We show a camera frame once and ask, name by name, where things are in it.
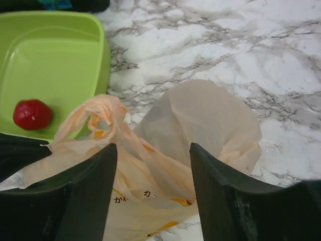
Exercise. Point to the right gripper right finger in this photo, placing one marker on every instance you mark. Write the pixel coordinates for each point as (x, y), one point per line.
(235, 206)

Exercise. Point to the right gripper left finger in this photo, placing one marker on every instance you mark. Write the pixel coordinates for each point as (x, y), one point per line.
(72, 205)

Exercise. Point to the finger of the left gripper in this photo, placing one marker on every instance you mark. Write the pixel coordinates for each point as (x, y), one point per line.
(18, 152)

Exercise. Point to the translucent orange plastic bag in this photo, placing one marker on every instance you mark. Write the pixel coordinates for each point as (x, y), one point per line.
(153, 187)

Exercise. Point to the red fake pomegranate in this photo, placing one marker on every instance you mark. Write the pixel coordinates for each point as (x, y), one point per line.
(32, 114)

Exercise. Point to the green plastic basin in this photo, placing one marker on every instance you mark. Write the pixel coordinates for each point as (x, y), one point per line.
(61, 58)

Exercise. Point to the black plastic toolbox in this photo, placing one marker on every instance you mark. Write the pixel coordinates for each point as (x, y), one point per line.
(92, 6)

